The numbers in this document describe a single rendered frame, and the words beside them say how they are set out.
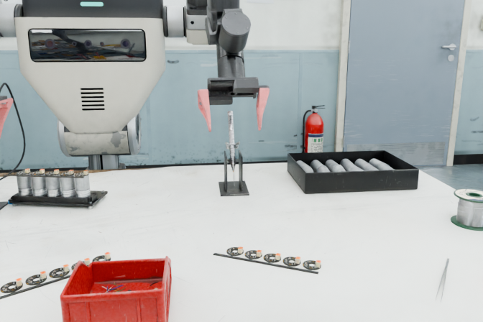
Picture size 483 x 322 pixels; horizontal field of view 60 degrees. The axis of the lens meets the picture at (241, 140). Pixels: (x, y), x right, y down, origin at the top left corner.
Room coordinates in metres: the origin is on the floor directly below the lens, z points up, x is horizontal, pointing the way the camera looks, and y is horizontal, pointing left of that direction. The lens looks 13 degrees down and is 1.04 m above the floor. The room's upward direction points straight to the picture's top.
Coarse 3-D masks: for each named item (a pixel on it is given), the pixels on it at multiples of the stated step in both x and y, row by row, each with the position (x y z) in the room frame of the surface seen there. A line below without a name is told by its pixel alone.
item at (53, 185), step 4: (52, 172) 0.74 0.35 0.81; (48, 180) 0.73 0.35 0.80; (52, 180) 0.73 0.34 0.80; (56, 180) 0.73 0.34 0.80; (48, 184) 0.73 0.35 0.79; (52, 184) 0.73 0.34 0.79; (56, 184) 0.73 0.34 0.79; (48, 188) 0.73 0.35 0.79; (52, 188) 0.73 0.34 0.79; (56, 188) 0.73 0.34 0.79; (60, 188) 0.74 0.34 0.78; (48, 192) 0.73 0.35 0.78; (52, 192) 0.73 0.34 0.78; (56, 192) 0.73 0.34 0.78; (60, 192) 0.74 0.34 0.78; (48, 196) 0.73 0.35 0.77; (52, 196) 0.73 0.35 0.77
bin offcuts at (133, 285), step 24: (96, 264) 0.47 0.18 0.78; (120, 264) 0.48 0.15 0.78; (144, 264) 0.48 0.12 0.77; (168, 264) 0.46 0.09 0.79; (72, 288) 0.39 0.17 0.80; (96, 288) 0.46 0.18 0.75; (120, 288) 0.46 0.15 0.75; (144, 288) 0.46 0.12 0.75; (168, 288) 0.45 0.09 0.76; (72, 312) 0.36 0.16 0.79; (96, 312) 0.36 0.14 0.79; (120, 312) 0.37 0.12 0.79; (144, 312) 0.37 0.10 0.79; (168, 312) 0.41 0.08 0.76
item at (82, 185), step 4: (84, 176) 0.73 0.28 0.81; (88, 176) 0.74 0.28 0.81; (76, 180) 0.73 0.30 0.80; (80, 180) 0.72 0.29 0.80; (84, 180) 0.73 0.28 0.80; (88, 180) 0.74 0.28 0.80; (76, 184) 0.73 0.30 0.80; (80, 184) 0.72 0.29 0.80; (84, 184) 0.73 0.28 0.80; (88, 184) 0.74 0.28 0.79; (76, 188) 0.73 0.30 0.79; (80, 188) 0.72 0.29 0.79; (84, 188) 0.73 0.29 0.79; (88, 188) 0.73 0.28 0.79; (76, 192) 0.73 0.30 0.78; (80, 192) 0.72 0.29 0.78; (84, 192) 0.73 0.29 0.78; (88, 192) 0.73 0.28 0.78; (76, 196) 0.73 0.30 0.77; (80, 196) 0.72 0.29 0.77; (84, 196) 0.73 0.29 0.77
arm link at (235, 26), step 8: (224, 16) 0.84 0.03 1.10; (232, 16) 0.84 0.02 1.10; (240, 16) 0.85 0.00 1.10; (208, 24) 0.93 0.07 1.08; (224, 24) 0.83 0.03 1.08; (232, 24) 0.83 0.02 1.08; (240, 24) 0.83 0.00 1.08; (248, 24) 0.84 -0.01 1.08; (208, 32) 0.92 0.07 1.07; (216, 32) 0.91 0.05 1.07; (224, 32) 0.83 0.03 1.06; (232, 32) 0.82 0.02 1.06; (240, 32) 0.82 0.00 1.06; (248, 32) 0.84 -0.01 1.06; (208, 40) 0.93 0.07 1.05; (216, 40) 0.93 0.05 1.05; (224, 40) 0.84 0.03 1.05; (232, 40) 0.83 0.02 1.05; (240, 40) 0.84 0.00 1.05; (224, 48) 0.86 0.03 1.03; (232, 48) 0.85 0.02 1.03; (240, 48) 0.86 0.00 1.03
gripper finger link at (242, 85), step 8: (240, 80) 0.83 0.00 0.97; (248, 80) 0.84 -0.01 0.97; (256, 80) 0.84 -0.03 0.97; (232, 88) 0.85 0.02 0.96; (240, 88) 0.83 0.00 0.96; (248, 88) 0.83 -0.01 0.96; (256, 88) 0.83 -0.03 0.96; (264, 88) 0.83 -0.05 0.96; (264, 96) 0.82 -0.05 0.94; (256, 104) 0.88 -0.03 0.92; (264, 104) 0.82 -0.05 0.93
